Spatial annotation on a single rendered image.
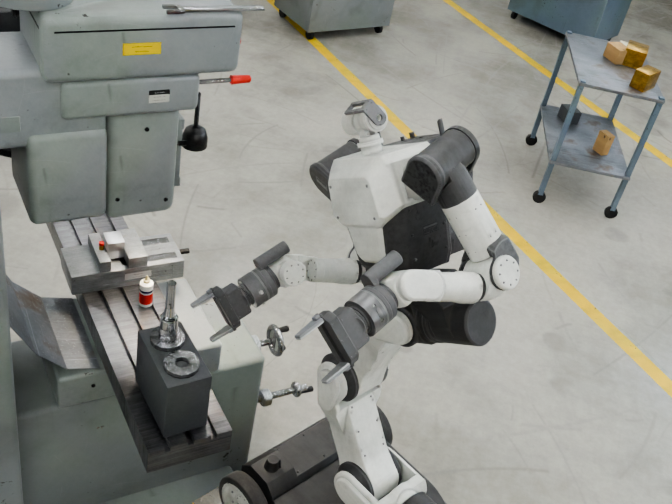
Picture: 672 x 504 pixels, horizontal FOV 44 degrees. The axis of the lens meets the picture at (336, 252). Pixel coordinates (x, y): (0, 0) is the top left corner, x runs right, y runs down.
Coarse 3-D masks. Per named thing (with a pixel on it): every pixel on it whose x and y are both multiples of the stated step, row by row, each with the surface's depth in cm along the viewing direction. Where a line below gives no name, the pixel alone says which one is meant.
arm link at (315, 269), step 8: (288, 256) 224; (296, 256) 226; (304, 256) 225; (312, 256) 227; (304, 264) 226; (312, 264) 224; (320, 264) 222; (312, 272) 224; (320, 272) 222; (304, 280) 226; (312, 280) 224; (320, 280) 224
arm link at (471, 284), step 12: (468, 264) 191; (480, 264) 188; (444, 276) 180; (456, 276) 182; (468, 276) 183; (480, 276) 186; (456, 288) 181; (468, 288) 182; (480, 288) 184; (492, 288) 185; (444, 300) 181; (456, 300) 183; (468, 300) 184; (480, 300) 186
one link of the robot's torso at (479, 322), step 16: (416, 304) 201; (432, 304) 197; (448, 304) 196; (464, 304) 195; (480, 304) 195; (432, 320) 198; (448, 320) 196; (464, 320) 192; (480, 320) 195; (432, 336) 202; (448, 336) 198; (464, 336) 194; (480, 336) 195
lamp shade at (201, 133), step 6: (186, 126) 235; (192, 126) 233; (198, 126) 234; (186, 132) 233; (192, 132) 232; (198, 132) 233; (204, 132) 234; (186, 138) 233; (192, 138) 232; (198, 138) 233; (204, 138) 234; (192, 144) 233; (198, 144) 233; (204, 144) 235; (192, 150) 234; (198, 150) 235
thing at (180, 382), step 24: (144, 336) 219; (144, 360) 219; (168, 360) 212; (192, 360) 213; (144, 384) 224; (168, 384) 207; (192, 384) 210; (168, 408) 211; (192, 408) 215; (168, 432) 216
